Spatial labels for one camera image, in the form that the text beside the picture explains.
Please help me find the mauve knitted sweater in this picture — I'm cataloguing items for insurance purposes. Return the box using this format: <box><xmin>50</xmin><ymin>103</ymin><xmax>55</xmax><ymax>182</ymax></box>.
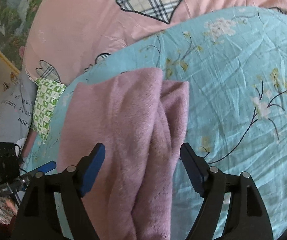
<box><xmin>58</xmin><ymin>67</ymin><xmax>190</xmax><ymax>240</ymax></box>

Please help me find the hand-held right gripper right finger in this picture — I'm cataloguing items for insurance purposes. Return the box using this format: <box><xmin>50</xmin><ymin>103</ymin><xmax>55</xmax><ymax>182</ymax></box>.
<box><xmin>180</xmin><ymin>143</ymin><xmax>274</xmax><ymax>240</ymax></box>

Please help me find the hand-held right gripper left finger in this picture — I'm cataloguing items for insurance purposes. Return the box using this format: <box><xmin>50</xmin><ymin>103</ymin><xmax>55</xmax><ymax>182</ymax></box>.
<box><xmin>10</xmin><ymin>143</ymin><xmax>106</xmax><ymax>240</ymax></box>

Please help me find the grey printed pillow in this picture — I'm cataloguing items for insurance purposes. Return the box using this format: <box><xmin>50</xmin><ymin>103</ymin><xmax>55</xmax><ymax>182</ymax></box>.
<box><xmin>0</xmin><ymin>71</ymin><xmax>37</xmax><ymax>145</ymax></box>

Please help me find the pink quilt with plaid hearts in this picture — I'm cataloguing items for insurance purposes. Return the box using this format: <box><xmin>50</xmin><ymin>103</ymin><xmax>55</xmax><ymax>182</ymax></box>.
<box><xmin>22</xmin><ymin>0</ymin><xmax>287</xmax><ymax>85</ymax></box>

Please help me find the light blue floral bedsheet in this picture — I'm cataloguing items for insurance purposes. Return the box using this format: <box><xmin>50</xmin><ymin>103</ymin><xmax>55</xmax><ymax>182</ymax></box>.
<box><xmin>30</xmin><ymin>6</ymin><xmax>287</xmax><ymax>240</ymax></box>

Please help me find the green checkered pillow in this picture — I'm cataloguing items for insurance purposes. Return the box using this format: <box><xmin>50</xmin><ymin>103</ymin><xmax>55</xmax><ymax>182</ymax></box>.
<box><xmin>32</xmin><ymin>78</ymin><xmax>66</xmax><ymax>140</ymax></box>

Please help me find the gold framed wall poster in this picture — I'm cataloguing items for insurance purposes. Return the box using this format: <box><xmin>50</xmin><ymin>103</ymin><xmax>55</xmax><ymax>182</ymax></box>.
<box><xmin>0</xmin><ymin>0</ymin><xmax>59</xmax><ymax>72</ymax></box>

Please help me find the dusty pink pillow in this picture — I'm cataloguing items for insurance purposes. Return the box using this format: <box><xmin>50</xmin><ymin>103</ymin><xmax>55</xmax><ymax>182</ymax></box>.
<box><xmin>23</xmin><ymin>132</ymin><xmax>37</xmax><ymax>157</ymax></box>

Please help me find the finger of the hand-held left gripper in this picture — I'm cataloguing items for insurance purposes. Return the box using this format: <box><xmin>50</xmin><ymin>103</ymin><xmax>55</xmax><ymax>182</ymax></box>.
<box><xmin>20</xmin><ymin>161</ymin><xmax>57</xmax><ymax>182</ymax></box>

